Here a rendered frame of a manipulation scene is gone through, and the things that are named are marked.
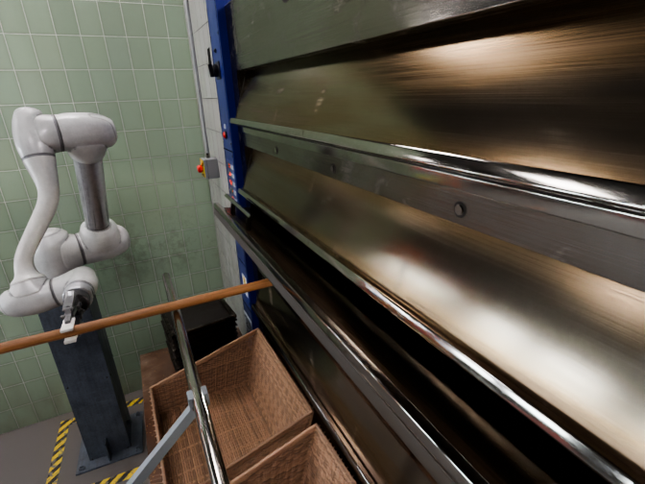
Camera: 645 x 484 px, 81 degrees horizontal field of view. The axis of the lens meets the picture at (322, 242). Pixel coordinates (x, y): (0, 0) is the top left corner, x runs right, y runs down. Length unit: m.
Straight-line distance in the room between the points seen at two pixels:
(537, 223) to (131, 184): 2.17
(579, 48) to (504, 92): 0.08
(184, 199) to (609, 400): 2.24
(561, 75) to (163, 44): 2.11
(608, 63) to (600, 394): 0.32
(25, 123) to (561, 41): 1.57
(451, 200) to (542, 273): 0.15
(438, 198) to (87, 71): 2.03
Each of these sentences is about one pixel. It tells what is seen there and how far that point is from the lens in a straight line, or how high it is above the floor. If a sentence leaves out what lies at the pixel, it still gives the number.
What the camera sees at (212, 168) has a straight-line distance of 2.07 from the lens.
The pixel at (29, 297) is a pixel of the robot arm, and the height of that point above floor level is 1.20.
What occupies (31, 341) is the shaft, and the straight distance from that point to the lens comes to 1.35.
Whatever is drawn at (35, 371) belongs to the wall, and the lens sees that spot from 2.87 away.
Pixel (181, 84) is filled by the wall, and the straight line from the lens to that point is 2.38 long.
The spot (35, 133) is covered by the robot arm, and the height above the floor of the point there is 1.71.
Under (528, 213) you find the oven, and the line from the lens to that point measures 0.49.
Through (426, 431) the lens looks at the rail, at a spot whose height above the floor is 1.43.
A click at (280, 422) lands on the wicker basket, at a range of 1.58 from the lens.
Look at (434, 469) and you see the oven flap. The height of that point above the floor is 1.40.
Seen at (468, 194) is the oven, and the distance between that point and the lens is 0.54.
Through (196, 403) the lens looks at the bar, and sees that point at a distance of 0.96.
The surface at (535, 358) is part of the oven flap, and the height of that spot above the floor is 1.51.
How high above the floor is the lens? 1.81
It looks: 21 degrees down
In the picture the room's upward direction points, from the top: 2 degrees counter-clockwise
